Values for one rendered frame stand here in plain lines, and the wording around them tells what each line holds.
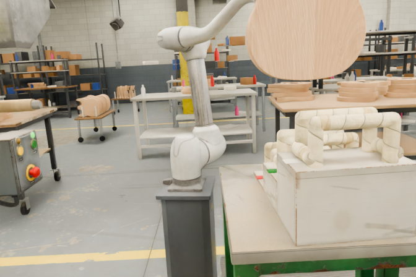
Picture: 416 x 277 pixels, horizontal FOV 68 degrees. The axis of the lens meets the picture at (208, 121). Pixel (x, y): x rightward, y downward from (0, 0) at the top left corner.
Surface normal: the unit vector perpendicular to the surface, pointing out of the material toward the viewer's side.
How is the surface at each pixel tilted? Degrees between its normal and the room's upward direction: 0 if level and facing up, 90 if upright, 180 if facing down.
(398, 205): 90
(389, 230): 90
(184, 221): 90
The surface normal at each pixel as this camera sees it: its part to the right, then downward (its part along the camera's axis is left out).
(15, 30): 1.00, -0.05
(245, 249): -0.05, -0.98
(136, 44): 0.01, 0.18
